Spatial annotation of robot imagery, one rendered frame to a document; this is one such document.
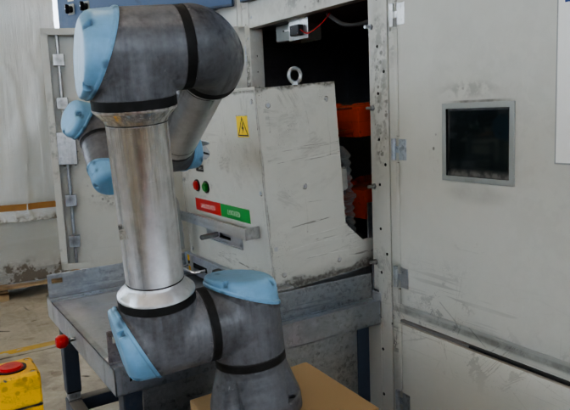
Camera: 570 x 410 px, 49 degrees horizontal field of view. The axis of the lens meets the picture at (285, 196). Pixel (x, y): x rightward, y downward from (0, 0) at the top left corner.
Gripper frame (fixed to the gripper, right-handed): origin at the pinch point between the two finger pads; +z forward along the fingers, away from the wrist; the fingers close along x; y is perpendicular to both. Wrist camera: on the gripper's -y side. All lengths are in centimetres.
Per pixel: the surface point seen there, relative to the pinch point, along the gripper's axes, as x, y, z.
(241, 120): 8.8, 5.7, 5.5
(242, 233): -17.4, 6.2, 10.1
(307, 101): 15.4, 16.9, 15.3
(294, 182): -4.0, 15.3, 16.3
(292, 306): -32.9, 16.8, 19.3
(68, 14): 74, -160, 40
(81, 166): -3, -66, 7
